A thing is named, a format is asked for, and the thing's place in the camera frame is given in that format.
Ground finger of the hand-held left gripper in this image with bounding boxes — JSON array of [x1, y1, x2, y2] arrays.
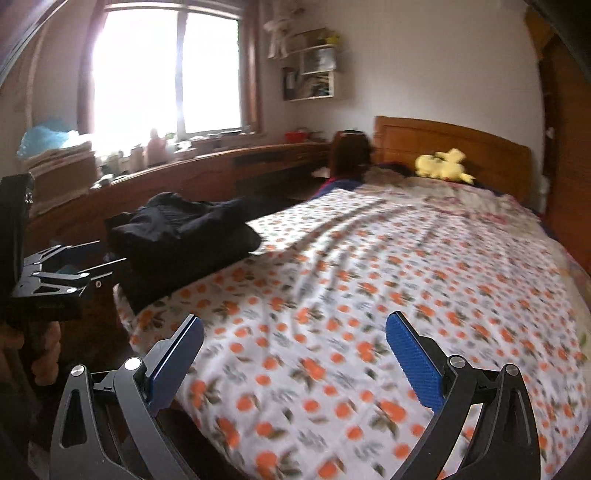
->
[[22, 240, 101, 275], [30, 257, 128, 297]]

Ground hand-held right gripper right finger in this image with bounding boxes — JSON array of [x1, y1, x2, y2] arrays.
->
[[385, 311, 542, 480]]

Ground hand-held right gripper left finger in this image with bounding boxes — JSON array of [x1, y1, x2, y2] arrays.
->
[[50, 315, 205, 480]]

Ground black buttoned coat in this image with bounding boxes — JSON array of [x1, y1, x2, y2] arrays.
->
[[105, 191, 262, 273]]

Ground folded black clothes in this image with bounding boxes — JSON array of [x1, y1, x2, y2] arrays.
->
[[111, 251, 241, 315]]

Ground person's left hand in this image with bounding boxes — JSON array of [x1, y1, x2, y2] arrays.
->
[[0, 320, 63, 387]]

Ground stack of folded linens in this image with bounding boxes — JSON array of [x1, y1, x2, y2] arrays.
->
[[21, 142, 100, 215]]

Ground bed with floral sheet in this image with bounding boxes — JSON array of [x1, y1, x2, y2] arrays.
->
[[113, 182, 591, 480]]

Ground blue plastic bag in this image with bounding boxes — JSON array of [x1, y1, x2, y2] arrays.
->
[[17, 121, 80, 158]]

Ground wooden desk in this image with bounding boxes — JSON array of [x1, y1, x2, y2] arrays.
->
[[23, 140, 334, 252]]

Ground floral quilt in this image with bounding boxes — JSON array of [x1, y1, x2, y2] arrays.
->
[[365, 165, 555, 224]]

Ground yellow plush toy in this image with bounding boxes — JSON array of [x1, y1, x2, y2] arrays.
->
[[414, 148, 476, 184]]

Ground window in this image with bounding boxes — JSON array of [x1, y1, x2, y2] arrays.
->
[[78, 0, 260, 140]]

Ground brown backpack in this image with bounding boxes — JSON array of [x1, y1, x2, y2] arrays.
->
[[329, 130, 373, 182]]

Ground wooden bed headboard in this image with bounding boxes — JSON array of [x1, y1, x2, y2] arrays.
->
[[374, 115, 535, 186]]

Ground wooden slatted wardrobe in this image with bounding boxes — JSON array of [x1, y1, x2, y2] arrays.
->
[[524, 9, 591, 259]]

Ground white wall shelf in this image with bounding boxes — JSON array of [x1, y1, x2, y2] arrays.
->
[[281, 43, 339, 102]]

